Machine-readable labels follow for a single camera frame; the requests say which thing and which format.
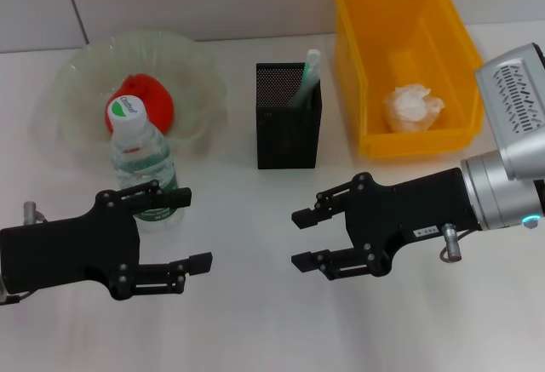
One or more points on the clear green-label water bottle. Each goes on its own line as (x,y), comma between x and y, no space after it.
(140,155)

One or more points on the pale green glass fruit plate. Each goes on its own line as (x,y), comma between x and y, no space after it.
(191,82)

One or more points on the red-orange toy orange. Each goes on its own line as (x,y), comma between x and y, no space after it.
(157,95)

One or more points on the white paper ball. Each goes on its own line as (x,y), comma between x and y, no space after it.
(411,108)

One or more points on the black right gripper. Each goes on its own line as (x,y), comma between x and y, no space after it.
(409,214)

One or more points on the mint green utility knife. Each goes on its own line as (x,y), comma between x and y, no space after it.
(313,61)

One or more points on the black mesh pen holder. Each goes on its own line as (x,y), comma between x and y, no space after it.
(285,142)

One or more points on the yellow plastic bin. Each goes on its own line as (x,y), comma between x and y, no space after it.
(362,70)

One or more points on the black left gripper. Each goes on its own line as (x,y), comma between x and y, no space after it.
(72,253)

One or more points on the grey marker pen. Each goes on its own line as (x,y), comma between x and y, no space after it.
(300,96)

